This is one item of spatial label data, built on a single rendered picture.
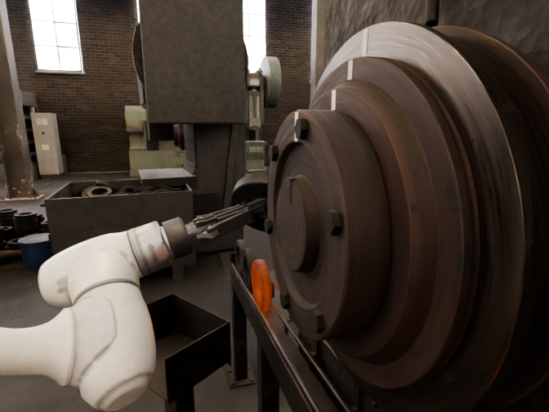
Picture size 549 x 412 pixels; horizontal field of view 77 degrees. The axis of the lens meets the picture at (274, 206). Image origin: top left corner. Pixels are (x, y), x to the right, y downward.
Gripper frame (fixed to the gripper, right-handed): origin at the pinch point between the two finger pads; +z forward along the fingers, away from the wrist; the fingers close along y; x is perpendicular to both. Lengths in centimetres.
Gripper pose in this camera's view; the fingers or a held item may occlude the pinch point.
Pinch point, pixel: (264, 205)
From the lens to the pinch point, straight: 71.5
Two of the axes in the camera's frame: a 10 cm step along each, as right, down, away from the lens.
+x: -2.6, -9.3, -2.7
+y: 3.7, 1.6, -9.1
